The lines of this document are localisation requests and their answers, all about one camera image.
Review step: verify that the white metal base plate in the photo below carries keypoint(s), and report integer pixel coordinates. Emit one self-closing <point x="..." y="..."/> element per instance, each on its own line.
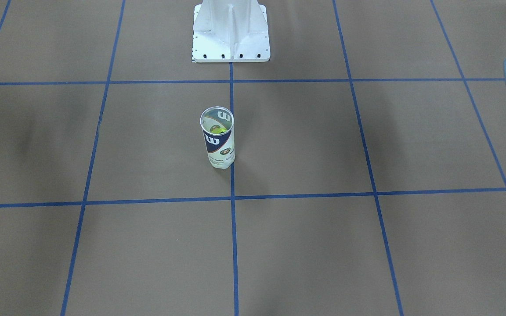
<point x="230" y="31"/>

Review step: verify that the clear Wilson tennis ball can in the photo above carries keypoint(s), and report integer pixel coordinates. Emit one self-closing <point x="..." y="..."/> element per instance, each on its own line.
<point x="220" y="148"/>

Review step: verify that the yellow tennis ball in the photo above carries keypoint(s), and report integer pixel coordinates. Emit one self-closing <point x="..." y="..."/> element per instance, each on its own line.
<point x="216" y="129"/>

